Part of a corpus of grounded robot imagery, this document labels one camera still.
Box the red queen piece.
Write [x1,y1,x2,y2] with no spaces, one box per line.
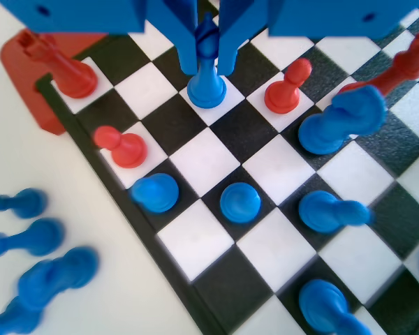
[337,31,419,98]

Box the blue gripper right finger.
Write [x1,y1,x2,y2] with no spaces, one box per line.
[218,0,419,77]

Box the blue chess pawn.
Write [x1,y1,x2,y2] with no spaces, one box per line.
[298,278,371,335]
[298,191,374,235]
[0,188,49,220]
[219,181,263,224]
[131,173,180,214]

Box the black and white chessboard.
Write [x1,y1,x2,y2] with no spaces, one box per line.
[34,0,419,335]

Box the red chess rook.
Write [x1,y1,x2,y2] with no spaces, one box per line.
[17,30,99,100]

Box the red chess pawn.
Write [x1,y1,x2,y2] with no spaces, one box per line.
[93,125,148,170]
[264,57,314,114]

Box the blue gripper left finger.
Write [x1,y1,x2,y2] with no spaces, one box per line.
[0,0,199,77]

